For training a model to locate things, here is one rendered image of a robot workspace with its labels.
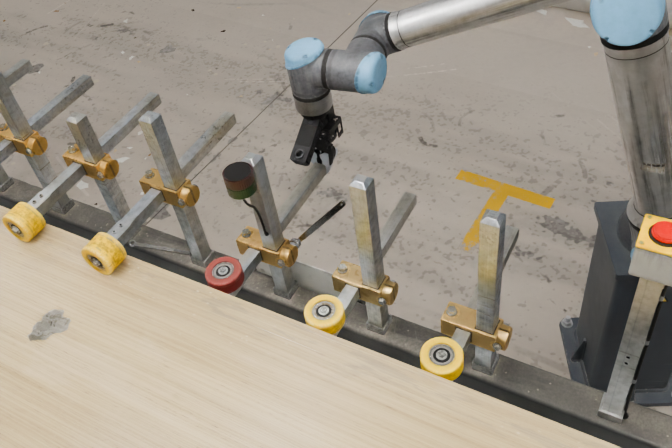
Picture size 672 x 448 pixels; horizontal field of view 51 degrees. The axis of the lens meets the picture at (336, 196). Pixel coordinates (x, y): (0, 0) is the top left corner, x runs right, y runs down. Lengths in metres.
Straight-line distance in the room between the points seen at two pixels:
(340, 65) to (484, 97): 1.88
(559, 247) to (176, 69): 2.20
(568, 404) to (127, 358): 0.88
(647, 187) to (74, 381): 1.20
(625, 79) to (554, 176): 1.61
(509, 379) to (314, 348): 0.43
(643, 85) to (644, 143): 0.14
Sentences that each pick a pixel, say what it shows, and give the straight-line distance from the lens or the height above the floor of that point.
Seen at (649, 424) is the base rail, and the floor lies 0.70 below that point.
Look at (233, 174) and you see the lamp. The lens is 1.39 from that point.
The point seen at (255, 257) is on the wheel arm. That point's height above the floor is 0.86.
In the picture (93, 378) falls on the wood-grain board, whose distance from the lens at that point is 1.48.
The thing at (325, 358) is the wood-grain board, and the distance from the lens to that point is 1.37.
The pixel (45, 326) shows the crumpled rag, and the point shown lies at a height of 0.91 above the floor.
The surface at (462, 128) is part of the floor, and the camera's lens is 3.20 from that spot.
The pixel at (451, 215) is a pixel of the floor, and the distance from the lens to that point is 2.82.
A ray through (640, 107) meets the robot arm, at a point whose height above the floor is 1.17.
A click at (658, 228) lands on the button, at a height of 1.23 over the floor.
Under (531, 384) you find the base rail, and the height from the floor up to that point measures 0.70.
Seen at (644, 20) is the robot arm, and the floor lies 1.36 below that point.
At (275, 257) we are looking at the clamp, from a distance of 1.60.
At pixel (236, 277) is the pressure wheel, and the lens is 1.52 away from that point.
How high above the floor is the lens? 2.04
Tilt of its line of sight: 44 degrees down
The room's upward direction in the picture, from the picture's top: 9 degrees counter-clockwise
